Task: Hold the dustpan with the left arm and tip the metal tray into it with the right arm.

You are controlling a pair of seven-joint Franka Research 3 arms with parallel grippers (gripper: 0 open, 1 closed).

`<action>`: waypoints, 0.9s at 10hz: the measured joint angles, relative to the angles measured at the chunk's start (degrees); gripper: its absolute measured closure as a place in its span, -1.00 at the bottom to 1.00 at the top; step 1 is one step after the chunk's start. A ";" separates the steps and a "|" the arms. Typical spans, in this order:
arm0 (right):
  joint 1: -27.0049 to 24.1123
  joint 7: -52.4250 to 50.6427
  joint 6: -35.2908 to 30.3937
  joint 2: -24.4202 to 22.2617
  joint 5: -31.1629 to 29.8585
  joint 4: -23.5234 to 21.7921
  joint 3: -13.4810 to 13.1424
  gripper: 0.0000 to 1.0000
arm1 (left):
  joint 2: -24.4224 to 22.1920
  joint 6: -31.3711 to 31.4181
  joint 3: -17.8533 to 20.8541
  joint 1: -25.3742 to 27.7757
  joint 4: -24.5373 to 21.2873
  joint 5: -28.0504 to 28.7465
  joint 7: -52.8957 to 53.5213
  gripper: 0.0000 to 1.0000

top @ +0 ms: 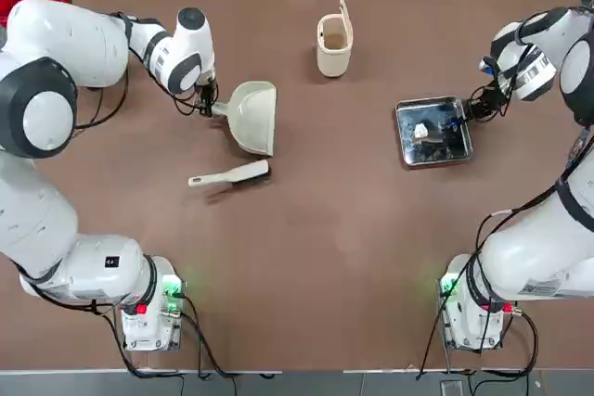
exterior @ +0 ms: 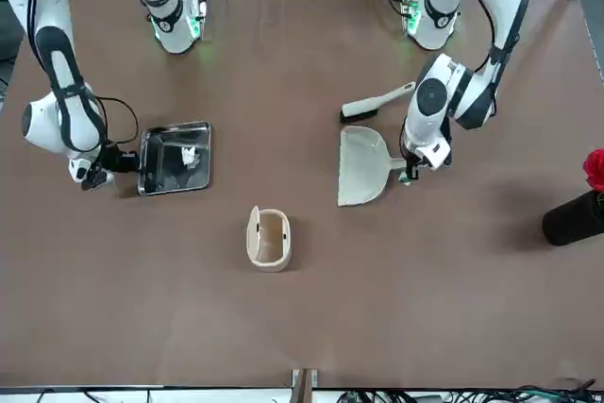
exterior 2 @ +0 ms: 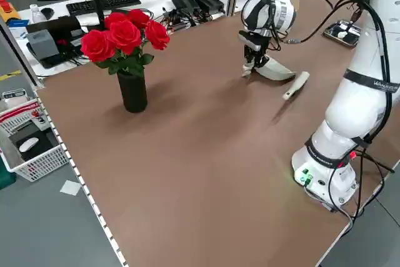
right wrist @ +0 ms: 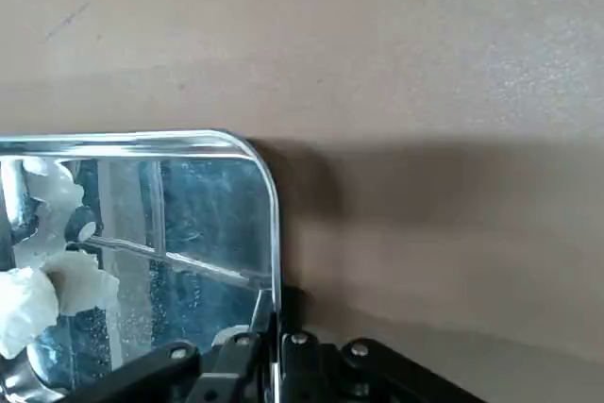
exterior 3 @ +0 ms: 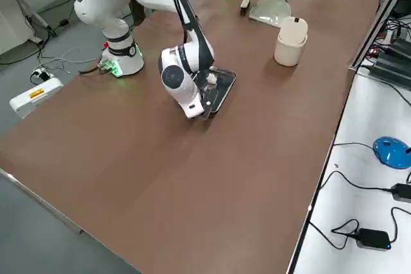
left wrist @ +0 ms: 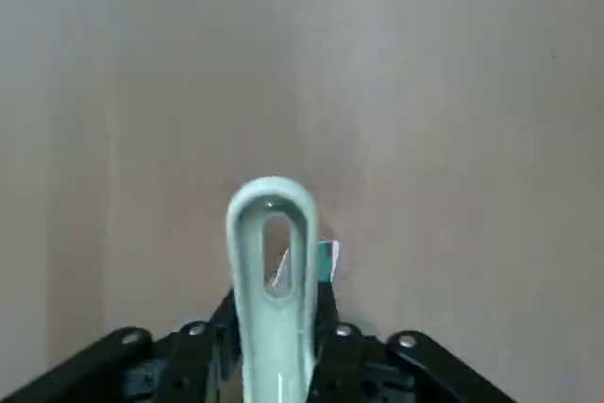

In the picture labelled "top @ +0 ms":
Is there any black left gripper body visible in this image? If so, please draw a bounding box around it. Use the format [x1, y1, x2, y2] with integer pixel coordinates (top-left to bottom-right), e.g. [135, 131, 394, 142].
[198, 71, 219, 99]

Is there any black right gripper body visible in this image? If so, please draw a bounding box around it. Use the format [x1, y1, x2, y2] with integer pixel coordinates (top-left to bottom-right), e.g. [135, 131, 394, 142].
[484, 75, 511, 112]

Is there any square metal tray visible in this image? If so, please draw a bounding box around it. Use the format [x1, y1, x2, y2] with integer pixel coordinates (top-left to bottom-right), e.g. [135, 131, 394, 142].
[394, 95, 474, 169]

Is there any black cable at arm foot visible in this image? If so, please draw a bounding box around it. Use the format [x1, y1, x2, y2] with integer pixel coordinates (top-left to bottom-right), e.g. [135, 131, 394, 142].
[508, 307, 540, 377]
[174, 291, 233, 378]

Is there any beige plastic dustpan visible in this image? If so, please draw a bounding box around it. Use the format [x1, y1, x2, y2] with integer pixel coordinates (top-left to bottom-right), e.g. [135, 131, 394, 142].
[211, 81, 278, 157]

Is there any beige bin with flip lid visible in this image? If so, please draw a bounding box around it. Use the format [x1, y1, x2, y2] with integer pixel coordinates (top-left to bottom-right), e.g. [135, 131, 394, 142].
[316, 0, 354, 79]

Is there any beige hand brush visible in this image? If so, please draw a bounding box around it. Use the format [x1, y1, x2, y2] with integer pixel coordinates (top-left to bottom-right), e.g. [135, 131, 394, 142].
[187, 159, 272, 189]

